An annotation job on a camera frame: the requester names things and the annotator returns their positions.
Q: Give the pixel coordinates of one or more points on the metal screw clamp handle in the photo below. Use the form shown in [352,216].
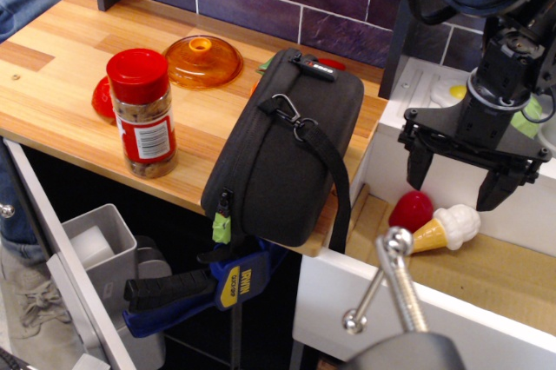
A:
[416,347]

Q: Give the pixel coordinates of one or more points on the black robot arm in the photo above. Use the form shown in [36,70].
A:
[517,63]

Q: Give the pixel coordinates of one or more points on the toy fried egg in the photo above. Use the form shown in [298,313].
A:
[448,92]

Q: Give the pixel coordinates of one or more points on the green toy item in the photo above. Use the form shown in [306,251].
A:
[527,121]

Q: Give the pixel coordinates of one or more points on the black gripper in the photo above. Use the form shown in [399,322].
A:
[477,131]

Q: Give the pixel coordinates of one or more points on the green taped zipper pull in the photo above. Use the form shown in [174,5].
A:
[221,227]

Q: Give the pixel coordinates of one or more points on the grey sneaker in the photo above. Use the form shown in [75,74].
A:
[40,329]

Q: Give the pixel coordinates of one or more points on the toy ice cream cone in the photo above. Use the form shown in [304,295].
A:
[449,228]

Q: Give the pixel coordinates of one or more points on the white cabinet door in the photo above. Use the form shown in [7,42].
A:
[91,321]

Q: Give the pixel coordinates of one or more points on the red-lid spice jar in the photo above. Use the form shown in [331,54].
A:
[142,103]

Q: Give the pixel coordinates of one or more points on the red toy behind bag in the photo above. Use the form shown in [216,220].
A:
[331,63]

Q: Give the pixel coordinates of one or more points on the red toy egg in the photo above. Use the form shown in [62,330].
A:
[413,210]

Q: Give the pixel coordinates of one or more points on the black zipper bag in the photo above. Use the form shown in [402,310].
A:
[285,153]

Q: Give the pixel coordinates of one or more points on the grey plastic bin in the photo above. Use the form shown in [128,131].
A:
[112,255]

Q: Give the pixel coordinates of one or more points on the blue Irwin bar clamp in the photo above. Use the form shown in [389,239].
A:
[157,304]

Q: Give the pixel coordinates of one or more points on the orange glass lid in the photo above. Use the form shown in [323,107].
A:
[202,62]

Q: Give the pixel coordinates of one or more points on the red toy tomato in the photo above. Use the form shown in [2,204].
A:
[101,100]

